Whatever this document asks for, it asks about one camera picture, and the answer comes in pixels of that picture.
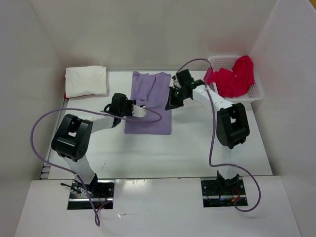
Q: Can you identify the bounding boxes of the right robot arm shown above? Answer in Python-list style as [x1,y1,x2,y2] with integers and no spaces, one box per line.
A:
[165,70,250,194]

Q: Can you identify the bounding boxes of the purple cable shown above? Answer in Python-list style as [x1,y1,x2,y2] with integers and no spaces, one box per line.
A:
[175,58,262,213]
[30,106,163,227]

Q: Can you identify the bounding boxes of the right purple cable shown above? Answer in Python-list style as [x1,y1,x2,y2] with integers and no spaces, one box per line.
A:
[175,58,262,213]

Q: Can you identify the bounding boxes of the white t shirt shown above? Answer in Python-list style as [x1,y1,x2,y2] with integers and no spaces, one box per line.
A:
[65,66,108,99]

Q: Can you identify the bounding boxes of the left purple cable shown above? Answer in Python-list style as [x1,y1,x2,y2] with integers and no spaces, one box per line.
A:
[30,106,163,227]

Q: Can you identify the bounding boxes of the pink t shirt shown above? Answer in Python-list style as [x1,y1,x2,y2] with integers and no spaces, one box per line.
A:
[203,55,255,98]

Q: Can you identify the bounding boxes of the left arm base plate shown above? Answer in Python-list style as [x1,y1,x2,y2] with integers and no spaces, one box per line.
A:
[67,180,115,210]

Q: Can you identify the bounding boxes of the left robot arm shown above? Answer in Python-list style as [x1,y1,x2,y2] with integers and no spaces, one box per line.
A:
[51,93,136,198]

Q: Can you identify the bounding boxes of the lavender t shirt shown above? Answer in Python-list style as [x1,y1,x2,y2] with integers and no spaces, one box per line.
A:
[124,71,172,135]

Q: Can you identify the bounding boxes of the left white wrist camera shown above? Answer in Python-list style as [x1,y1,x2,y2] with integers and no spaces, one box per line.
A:
[132,105,146,118]

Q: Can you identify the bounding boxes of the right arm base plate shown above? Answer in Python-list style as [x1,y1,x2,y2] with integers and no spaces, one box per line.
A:
[200,178,248,208]

